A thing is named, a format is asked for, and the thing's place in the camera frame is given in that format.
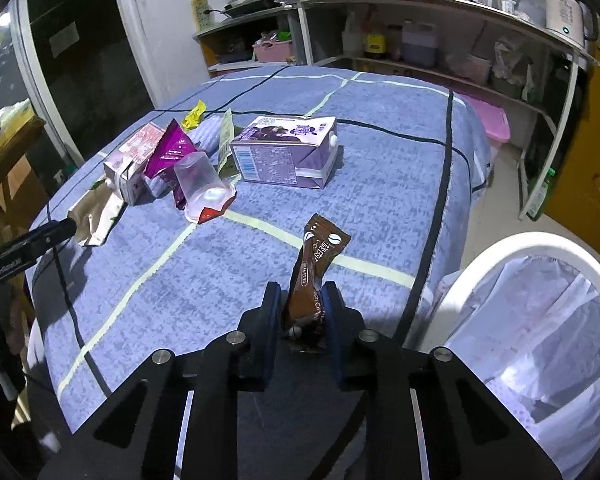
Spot brown coffee sachet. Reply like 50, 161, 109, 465
280, 214, 351, 352

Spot beige paper bag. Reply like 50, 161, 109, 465
67, 180, 125, 247

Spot pink strawberry milk carton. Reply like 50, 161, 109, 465
104, 122, 164, 206

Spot clear plastic cup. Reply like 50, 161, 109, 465
173, 152, 235, 223

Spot olive green wrapper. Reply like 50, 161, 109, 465
218, 110, 237, 179

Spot purple milk drink carton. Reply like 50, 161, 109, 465
230, 116, 339, 188

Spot magenta snack bag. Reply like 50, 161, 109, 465
143, 119, 197, 210

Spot yellow snack packet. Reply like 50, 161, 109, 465
181, 100, 207, 131

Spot white round trash bin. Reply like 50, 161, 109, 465
417, 232, 600, 479

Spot metal kitchen shelf rack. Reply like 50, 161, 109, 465
282, 0, 598, 215

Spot blue checked tablecloth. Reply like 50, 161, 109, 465
27, 66, 491, 439

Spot green glass bottle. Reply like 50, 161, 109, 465
527, 168, 556, 221

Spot pink lidded storage box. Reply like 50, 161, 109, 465
460, 94, 510, 148

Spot yellow wooden door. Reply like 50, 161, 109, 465
546, 41, 600, 254

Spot pink plastic basket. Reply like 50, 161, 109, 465
253, 40, 294, 63

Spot small grey side shelf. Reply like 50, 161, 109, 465
194, 4, 306, 77

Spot yellow label oil bottle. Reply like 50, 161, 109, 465
363, 8, 387, 58

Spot purple plastic jug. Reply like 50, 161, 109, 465
401, 21, 439, 68

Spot black induction cooker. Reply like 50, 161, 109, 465
223, 0, 283, 18

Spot white electric kettle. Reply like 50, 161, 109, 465
545, 0, 600, 48

